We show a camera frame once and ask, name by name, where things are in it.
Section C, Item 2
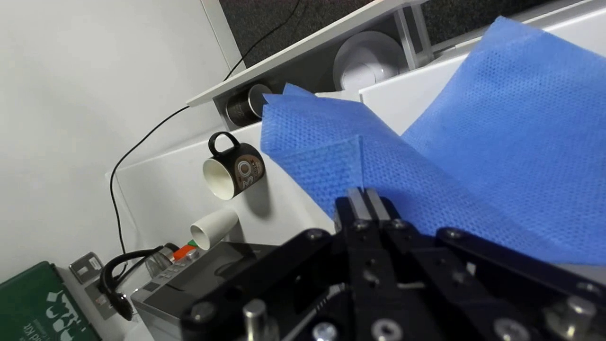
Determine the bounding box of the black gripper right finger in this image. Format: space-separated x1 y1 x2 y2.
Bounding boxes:
368 188 606 341

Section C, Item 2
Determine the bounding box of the dark cup in dishwasher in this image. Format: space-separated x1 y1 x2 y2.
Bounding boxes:
224 82 275 128

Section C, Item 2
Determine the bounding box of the open dishwasher drawer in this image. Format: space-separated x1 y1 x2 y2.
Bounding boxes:
188 0 440 130

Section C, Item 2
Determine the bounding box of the red and green object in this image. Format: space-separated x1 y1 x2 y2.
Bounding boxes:
173 245 201 262

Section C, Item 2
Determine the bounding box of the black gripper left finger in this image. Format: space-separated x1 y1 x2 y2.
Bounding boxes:
181 188 383 341

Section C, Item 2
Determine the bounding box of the blue cloth towel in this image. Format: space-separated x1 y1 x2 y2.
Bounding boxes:
260 16 606 268

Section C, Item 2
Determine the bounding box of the thin black floor cable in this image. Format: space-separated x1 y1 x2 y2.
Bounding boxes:
107 0 308 256

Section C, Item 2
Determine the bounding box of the green first aid box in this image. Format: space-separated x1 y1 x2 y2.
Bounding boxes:
0 260 105 341

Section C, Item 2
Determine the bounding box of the black mug with round logo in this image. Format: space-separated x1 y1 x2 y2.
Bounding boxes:
201 130 268 203

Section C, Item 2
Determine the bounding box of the white bowl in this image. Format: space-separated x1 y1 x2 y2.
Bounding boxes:
332 29 408 92

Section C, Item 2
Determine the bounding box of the black looped cable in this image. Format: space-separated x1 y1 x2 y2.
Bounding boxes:
97 247 167 323

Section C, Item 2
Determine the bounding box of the white mug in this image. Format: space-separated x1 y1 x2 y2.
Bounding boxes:
188 207 243 253

